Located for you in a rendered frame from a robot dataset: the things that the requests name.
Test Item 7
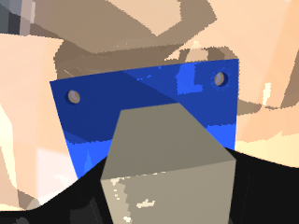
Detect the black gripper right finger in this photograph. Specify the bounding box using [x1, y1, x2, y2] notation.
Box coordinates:
[224, 147, 299, 224]

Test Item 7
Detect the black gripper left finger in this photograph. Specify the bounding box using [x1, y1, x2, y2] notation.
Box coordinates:
[0, 154, 113, 224]

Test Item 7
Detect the blue plate with square grey handle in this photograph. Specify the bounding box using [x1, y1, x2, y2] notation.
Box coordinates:
[49, 59, 239, 224]

